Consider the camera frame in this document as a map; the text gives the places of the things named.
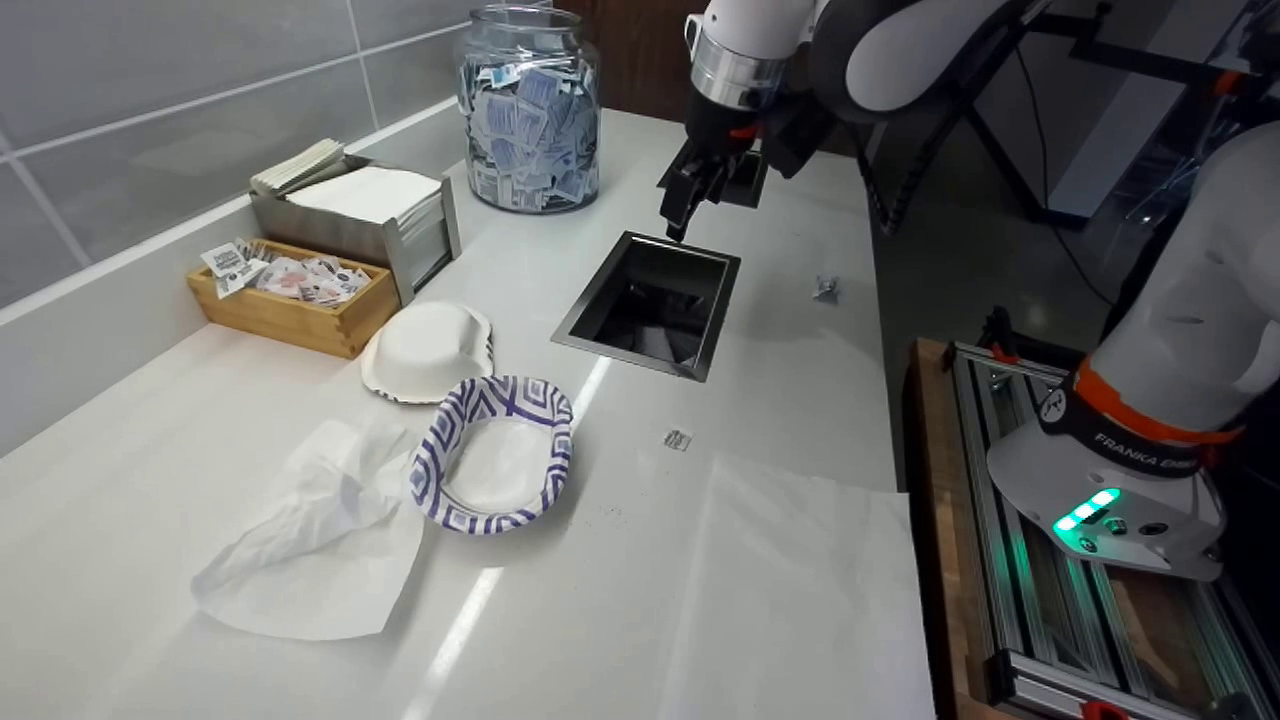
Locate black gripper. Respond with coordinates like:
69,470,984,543
656,103,771,244

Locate white paper towel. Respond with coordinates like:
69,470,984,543
661,330,709,378

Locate small square counter opening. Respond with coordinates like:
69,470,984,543
650,144,775,213

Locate large square counter opening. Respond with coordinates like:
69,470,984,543
547,227,742,382

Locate crumpled white tissue paper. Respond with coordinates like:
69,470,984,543
187,410,430,644

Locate brown wooden cabinet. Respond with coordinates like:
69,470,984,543
565,0,696,125

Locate glass jar of blue packets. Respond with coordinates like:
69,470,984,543
456,0,602,217

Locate metal napkin dispenser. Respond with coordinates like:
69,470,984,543
248,155,464,305

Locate white paper bowl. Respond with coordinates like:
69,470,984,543
355,300,499,406

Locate purple patterned paper bowl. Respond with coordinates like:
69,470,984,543
402,373,579,540

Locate pink sweetener packets pile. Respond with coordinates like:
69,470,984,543
256,253,373,310

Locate grey folded paper stack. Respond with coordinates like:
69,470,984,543
248,134,353,197

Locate flat white paper sheet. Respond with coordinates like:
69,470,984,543
656,451,938,720

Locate black stand with orange clips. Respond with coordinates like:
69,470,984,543
991,0,1263,100

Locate light grey slanted panel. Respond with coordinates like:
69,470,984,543
1044,0,1280,223

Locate wooden packet tray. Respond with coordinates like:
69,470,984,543
183,237,398,359

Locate white printed packet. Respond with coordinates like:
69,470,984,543
197,237,267,300

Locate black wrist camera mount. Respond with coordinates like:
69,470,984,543
760,88,838,181

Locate aluminium profile base frame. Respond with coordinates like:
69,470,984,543
947,334,1280,720

